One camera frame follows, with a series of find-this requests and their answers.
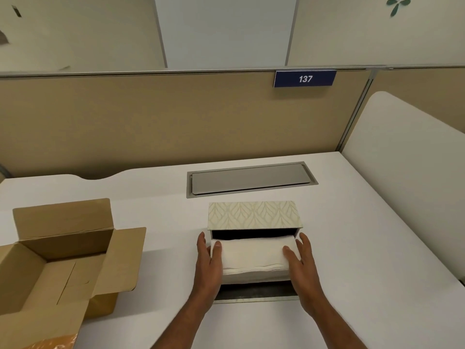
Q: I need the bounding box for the person's left hand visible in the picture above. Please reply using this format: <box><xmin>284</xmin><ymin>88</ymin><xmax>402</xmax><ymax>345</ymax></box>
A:
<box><xmin>193</xmin><ymin>232</ymin><xmax>223</xmax><ymax>303</ymax></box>

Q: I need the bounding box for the person's right hand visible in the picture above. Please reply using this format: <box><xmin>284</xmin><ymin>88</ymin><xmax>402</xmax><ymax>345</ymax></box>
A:
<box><xmin>283</xmin><ymin>232</ymin><xmax>327</xmax><ymax>318</ymax></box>

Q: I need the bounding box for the white tissue stack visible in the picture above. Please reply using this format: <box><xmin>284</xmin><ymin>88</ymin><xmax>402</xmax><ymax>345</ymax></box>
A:
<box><xmin>211</xmin><ymin>235</ymin><xmax>302</xmax><ymax>286</ymax></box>

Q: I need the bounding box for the person's left forearm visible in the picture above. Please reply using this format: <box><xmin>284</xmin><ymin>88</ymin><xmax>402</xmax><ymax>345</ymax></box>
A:
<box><xmin>152</xmin><ymin>292</ymin><xmax>218</xmax><ymax>349</ymax></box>

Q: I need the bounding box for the person's right forearm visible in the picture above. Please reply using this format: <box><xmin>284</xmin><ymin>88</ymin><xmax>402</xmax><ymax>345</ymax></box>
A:
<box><xmin>303</xmin><ymin>296</ymin><xmax>375</xmax><ymax>349</ymax></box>

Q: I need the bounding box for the patterned beige tissue box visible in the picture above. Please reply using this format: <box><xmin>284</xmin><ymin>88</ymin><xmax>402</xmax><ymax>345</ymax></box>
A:
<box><xmin>207</xmin><ymin>201</ymin><xmax>305</xmax><ymax>304</ymax></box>

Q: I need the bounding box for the beige desk partition panel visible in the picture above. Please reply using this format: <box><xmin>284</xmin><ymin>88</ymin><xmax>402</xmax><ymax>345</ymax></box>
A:
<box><xmin>0</xmin><ymin>66</ymin><xmax>375</xmax><ymax>180</ymax></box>

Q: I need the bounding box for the white side divider panel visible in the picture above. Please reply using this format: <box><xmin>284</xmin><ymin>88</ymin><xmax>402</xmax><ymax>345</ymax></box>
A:
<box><xmin>341</xmin><ymin>91</ymin><xmax>465</xmax><ymax>282</ymax></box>

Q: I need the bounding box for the open brown cardboard box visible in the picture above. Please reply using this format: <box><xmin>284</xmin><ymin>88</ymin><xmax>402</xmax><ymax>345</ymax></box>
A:
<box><xmin>0</xmin><ymin>198</ymin><xmax>147</xmax><ymax>349</ymax></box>

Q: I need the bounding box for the blue number label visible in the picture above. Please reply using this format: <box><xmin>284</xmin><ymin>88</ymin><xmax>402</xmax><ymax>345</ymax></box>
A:
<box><xmin>273</xmin><ymin>70</ymin><xmax>337</xmax><ymax>88</ymax></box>

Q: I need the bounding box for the grey desk cable cover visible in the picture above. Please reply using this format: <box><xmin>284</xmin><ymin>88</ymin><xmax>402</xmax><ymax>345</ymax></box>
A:
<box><xmin>187</xmin><ymin>162</ymin><xmax>318</xmax><ymax>199</ymax></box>

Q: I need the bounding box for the white wall board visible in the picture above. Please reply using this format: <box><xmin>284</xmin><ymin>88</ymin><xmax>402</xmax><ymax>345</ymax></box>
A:
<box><xmin>154</xmin><ymin>0</ymin><xmax>298</xmax><ymax>69</ymax></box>

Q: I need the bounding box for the green flower wall sticker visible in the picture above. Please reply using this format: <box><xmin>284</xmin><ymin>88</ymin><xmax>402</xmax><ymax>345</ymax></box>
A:
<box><xmin>386</xmin><ymin>0</ymin><xmax>412</xmax><ymax>17</ymax></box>

